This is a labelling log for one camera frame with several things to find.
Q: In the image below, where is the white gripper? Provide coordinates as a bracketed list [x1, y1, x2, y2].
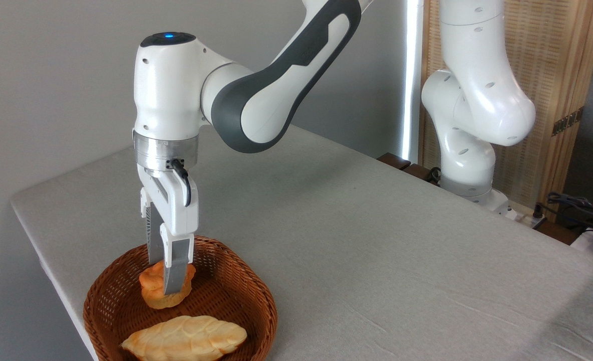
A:
[137, 163, 200, 296]

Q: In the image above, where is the small round bread roll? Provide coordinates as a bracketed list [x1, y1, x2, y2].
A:
[138, 259, 197, 310]

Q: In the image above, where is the long oval bread loaf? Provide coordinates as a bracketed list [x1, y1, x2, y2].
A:
[121, 315, 248, 361]

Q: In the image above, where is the brown wicker basket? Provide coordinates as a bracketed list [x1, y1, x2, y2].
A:
[83, 235, 278, 361]

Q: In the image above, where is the grey tablecloth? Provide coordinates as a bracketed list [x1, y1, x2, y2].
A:
[10, 125, 593, 361]

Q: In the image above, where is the dark wooden block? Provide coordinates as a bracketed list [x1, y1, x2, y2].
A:
[402, 163, 440, 184]
[377, 152, 411, 171]

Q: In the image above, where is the white vertical light strip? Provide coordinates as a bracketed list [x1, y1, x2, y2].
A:
[399, 0, 424, 163]

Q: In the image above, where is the metal screen hinge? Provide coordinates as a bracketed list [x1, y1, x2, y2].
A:
[551, 106, 585, 137]

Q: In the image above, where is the wooden woven folding screen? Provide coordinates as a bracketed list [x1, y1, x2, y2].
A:
[419, 0, 593, 221]

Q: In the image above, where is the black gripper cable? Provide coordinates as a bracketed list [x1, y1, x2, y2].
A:
[169, 159, 193, 207]

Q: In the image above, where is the black cable bundle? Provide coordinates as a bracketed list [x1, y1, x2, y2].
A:
[535, 192, 593, 236]

